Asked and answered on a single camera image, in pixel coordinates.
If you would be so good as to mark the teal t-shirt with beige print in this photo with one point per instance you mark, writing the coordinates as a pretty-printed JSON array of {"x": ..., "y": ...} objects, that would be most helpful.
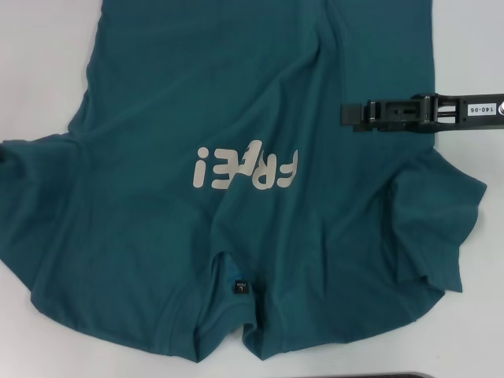
[{"x": 236, "y": 98}]

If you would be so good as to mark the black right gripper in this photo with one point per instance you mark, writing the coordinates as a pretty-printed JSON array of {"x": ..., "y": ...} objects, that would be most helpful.
[{"x": 449, "y": 114}]

